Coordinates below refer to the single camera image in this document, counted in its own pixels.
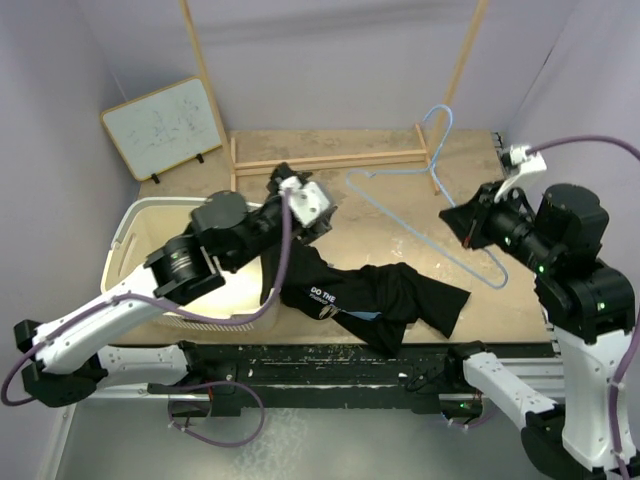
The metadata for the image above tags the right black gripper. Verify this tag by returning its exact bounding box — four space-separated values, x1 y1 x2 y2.
440 175 556 268

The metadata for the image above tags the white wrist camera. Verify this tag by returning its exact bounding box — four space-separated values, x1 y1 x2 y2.
494 145 547 203
270 162 337 229

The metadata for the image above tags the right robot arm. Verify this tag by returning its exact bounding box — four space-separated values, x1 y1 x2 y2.
440 182 639 479

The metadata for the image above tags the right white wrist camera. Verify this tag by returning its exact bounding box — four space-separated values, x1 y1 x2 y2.
494 145 547 203

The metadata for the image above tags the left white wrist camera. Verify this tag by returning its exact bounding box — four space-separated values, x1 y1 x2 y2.
270 162 337 229

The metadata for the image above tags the wooden clothes rack frame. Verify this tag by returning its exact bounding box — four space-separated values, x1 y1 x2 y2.
179 0 489 189

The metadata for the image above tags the white plastic laundry basket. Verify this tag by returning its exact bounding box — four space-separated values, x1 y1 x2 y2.
101 197 280 335

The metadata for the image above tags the light blue wire hanger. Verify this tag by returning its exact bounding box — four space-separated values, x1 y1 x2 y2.
345 103 509 290

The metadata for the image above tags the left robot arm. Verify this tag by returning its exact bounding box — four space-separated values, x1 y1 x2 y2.
10 183 337 408

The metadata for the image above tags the small whiteboard with wooden frame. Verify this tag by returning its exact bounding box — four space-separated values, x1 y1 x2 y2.
101 77 221 182

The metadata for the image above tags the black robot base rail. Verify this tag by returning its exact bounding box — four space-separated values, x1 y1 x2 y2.
147 343 485 419

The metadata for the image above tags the black printed t shirt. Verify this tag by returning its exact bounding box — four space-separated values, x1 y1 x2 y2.
280 239 471 357

